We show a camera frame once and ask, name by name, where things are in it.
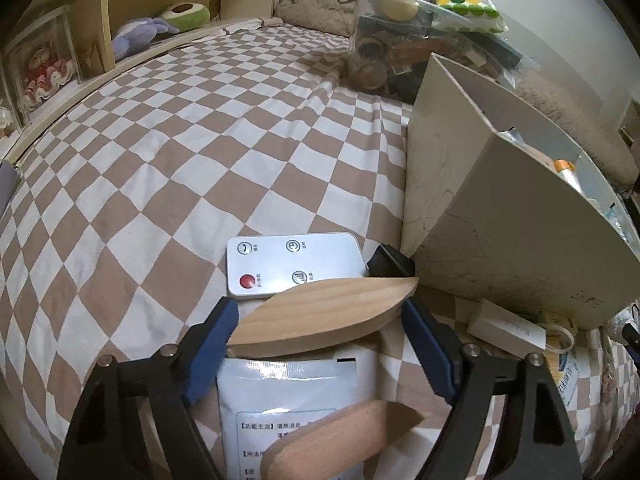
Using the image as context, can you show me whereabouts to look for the orange cap bottle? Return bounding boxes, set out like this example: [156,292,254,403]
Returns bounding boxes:
[553,159,584,194]

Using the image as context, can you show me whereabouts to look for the wooden bedside shelf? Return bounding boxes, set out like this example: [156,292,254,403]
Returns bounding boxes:
[1,0,276,162]

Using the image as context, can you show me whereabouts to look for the checkered bed sheet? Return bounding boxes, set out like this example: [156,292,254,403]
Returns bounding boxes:
[1,26,410,479]

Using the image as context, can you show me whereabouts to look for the framed doll display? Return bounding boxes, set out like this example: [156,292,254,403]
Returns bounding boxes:
[3,6,81,127]

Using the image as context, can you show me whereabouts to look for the white shoe box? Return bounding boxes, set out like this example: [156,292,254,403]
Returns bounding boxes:
[401,55,639,330]

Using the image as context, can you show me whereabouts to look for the light wooden leaf board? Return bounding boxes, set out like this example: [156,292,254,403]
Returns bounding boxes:
[227,278,419,359]

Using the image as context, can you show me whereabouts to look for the clear plastic storage bin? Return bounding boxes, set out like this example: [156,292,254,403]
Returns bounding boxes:
[347,0,540,104]

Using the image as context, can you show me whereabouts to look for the small white carton box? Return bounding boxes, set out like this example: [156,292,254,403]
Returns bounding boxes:
[468,299,546,358]

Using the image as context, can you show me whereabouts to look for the avocado plush toy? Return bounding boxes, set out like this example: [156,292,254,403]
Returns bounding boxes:
[160,2,210,32]

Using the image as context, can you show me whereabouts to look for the purple plush toy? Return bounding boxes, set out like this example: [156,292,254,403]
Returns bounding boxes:
[112,18,179,62]

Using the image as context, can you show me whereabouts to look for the white remote control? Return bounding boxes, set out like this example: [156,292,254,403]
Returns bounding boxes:
[226,232,367,299]

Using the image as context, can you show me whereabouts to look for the darker wooden leaf board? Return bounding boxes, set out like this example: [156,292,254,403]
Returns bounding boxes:
[260,400,423,479]

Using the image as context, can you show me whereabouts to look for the beige fluffy blanket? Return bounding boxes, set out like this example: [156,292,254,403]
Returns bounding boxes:
[274,0,356,37]

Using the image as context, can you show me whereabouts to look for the green white snack bag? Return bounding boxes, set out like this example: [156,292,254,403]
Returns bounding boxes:
[435,0,509,35]

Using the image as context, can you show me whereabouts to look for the white sachet with text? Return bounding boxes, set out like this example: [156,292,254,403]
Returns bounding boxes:
[216,358,364,479]

